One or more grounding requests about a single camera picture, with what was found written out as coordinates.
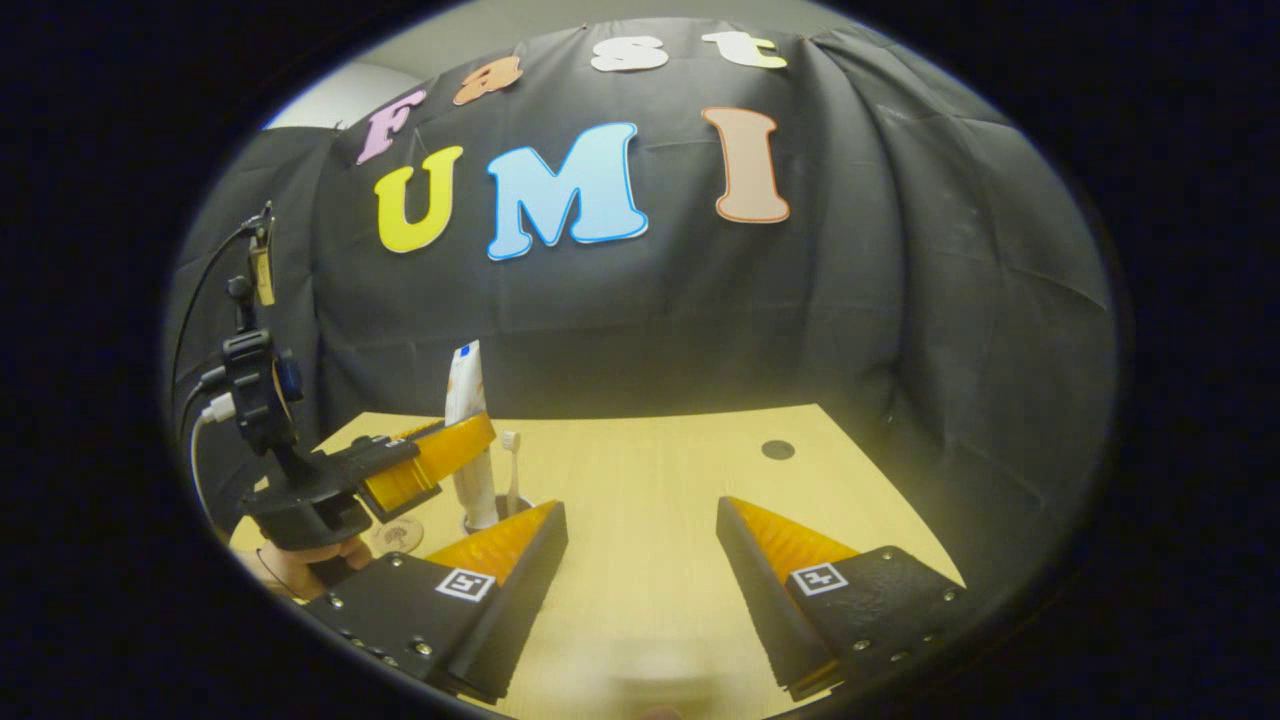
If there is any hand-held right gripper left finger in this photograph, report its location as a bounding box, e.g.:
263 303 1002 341
303 500 569 704

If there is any black cable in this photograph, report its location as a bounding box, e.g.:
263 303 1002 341
170 222 256 421

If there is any round cork coaster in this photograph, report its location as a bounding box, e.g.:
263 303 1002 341
372 517 425 554

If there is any white toothpaste tube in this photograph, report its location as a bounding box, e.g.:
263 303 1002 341
444 340 499 531

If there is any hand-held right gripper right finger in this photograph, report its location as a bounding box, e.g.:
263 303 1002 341
716 496 969 701

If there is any white cup with wooden handle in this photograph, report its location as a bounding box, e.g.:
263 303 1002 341
460 493 536 536

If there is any white cable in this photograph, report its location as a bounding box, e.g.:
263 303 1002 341
190 395 236 521

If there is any beige toothbrush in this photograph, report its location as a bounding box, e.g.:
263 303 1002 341
500 430 523 516

